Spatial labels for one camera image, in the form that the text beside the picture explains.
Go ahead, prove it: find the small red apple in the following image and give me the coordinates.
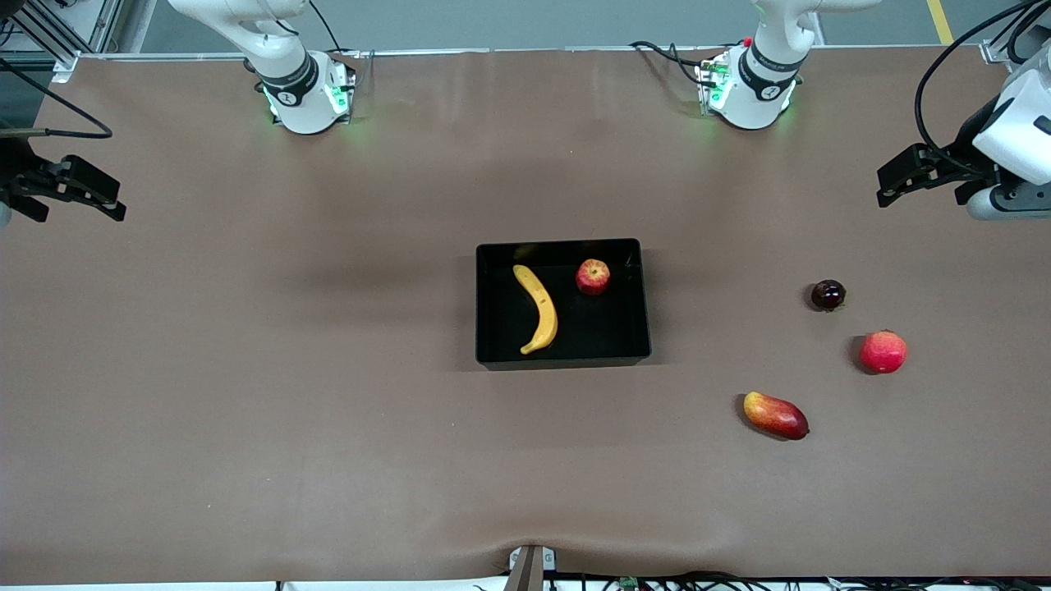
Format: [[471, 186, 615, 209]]
[[575, 259, 611, 296]]

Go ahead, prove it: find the black plastic box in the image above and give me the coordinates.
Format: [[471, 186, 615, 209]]
[[475, 238, 653, 371]]

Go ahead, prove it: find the yellow banana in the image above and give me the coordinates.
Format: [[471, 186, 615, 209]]
[[512, 263, 559, 355]]

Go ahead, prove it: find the red round peach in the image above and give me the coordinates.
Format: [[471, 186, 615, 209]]
[[859, 330, 908, 375]]

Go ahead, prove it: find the red yellow mango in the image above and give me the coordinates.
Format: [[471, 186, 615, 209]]
[[743, 392, 810, 441]]

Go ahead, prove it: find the brown table mat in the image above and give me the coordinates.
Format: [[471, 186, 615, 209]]
[[0, 45, 1051, 585]]

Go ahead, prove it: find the metal table edge clamp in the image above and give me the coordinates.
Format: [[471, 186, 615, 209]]
[[505, 544, 557, 591]]

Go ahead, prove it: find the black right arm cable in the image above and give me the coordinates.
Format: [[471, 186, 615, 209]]
[[0, 57, 114, 140]]

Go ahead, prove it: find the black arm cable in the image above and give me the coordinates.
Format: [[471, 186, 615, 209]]
[[0, 57, 114, 140], [914, 0, 1051, 175]]

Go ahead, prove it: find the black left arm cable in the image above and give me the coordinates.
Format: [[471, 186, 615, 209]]
[[914, 0, 1051, 175]]

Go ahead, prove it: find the aluminium corner frame post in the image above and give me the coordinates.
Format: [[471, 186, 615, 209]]
[[981, 0, 1051, 66]]

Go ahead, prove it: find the aluminium frame with braces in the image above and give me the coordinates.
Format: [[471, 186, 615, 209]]
[[0, 0, 124, 83]]

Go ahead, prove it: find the black left base cable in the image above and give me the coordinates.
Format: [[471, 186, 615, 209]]
[[631, 39, 744, 85]]

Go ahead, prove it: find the black base cable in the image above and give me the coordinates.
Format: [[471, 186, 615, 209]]
[[631, 39, 744, 85], [308, 0, 374, 83]]

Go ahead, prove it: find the black right base cable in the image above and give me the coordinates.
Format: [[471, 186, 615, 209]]
[[308, 0, 374, 83]]

